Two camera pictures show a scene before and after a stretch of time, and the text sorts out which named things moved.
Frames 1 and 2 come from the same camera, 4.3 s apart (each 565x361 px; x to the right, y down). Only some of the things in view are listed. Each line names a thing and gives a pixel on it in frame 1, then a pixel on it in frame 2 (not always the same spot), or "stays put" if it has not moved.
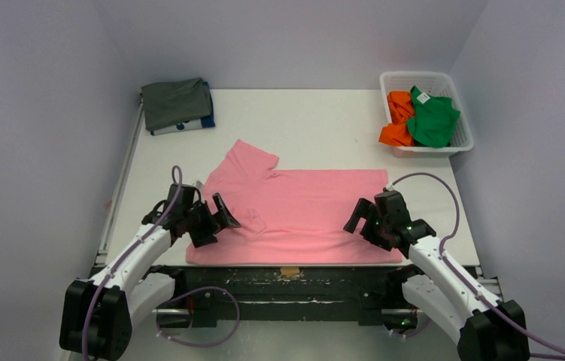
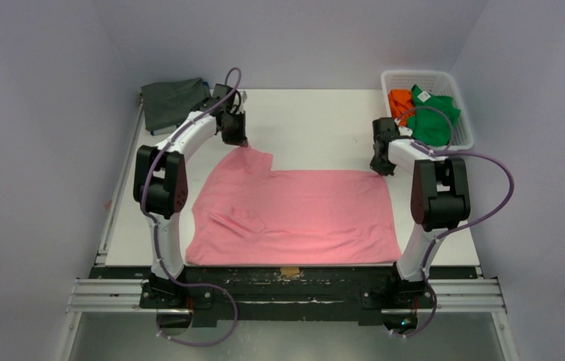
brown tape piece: (290, 271) stays put
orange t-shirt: (398, 132) stays put
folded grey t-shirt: (168, 103) stays put
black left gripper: (222, 217) → (239, 139)
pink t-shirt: (295, 217) stays put
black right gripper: (369, 227) → (381, 159)
